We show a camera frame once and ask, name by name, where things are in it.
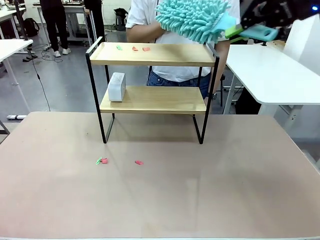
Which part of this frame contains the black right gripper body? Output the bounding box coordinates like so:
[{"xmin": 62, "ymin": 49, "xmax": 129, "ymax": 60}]
[{"xmin": 274, "ymin": 0, "xmax": 320, "ymax": 26}]

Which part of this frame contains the teal chenille duster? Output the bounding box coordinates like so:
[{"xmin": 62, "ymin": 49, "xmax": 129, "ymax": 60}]
[{"xmin": 154, "ymin": 0, "xmax": 280, "ymax": 43}]

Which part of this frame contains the white digital clock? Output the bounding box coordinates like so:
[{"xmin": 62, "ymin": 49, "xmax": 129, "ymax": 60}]
[{"xmin": 107, "ymin": 72, "xmax": 127, "ymax": 103}]

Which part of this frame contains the person's left forearm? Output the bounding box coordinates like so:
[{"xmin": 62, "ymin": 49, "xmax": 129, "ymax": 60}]
[{"xmin": 207, "ymin": 38, "xmax": 231, "ymax": 100}]

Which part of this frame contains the person's right forearm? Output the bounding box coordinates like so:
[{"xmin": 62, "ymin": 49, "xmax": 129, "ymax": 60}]
[{"xmin": 126, "ymin": 21, "xmax": 165, "ymax": 43}]

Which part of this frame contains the two-tier wooden metal shelf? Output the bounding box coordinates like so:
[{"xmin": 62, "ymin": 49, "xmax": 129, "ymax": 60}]
[{"xmin": 85, "ymin": 36, "xmax": 221, "ymax": 145}]

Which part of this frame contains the white board panel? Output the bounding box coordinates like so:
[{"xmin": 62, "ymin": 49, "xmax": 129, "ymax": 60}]
[{"xmin": 282, "ymin": 14, "xmax": 320, "ymax": 73}]

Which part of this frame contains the wooden workbench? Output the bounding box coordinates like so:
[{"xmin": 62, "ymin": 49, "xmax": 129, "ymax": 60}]
[{"xmin": 266, "ymin": 38, "xmax": 287, "ymax": 51}]

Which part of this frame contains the large white table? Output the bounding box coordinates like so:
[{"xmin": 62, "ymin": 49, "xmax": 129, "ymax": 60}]
[{"xmin": 222, "ymin": 44, "xmax": 320, "ymax": 131}]

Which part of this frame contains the person in white t-shirt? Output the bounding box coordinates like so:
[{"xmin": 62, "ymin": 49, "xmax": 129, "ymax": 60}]
[{"xmin": 125, "ymin": 0, "xmax": 241, "ymax": 100}]

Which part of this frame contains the bystander in dark clothes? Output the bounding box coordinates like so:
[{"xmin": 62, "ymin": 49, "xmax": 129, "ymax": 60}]
[{"xmin": 83, "ymin": 0, "xmax": 106, "ymax": 48}]

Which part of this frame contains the grey background desk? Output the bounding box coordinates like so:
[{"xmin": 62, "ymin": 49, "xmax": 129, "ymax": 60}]
[{"xmin": 32, "ymin": 1, "xmax": 98, "ymax": 48}]

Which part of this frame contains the bystander in black clothes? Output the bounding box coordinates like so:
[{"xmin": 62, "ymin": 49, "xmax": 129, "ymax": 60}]
[{"xmin": 39, "ymin": 0, "xmax": 72, "ymax": 58}]

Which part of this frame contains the black backpack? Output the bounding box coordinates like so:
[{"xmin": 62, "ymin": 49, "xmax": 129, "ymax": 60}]
[{"xmin": 23, "ymin": 17, "xmax": 40, "ymax": 38}]

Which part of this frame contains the black tripod stand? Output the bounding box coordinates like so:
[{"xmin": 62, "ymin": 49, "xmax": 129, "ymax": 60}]
[{"xmin": 13, "ymin": 0, "xmax": 38, "ymax": 62}]

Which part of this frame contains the white side table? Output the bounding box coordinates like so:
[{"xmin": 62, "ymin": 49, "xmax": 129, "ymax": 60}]
[{"xmin": 0, "ymin": 38, "xmax": 34, "ymax": 115}]

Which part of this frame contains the white background desk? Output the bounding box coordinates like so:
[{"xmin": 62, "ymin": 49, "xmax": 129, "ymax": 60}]
[{"xmin": 0, "ymin": 6, "xmax": 27, "ymax": 28}]

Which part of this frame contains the black floor cable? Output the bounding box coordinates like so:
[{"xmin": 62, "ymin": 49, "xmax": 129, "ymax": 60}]
[{"xmin": 29, "ymin": 47, "xmax": 52, "ymax": 112}]

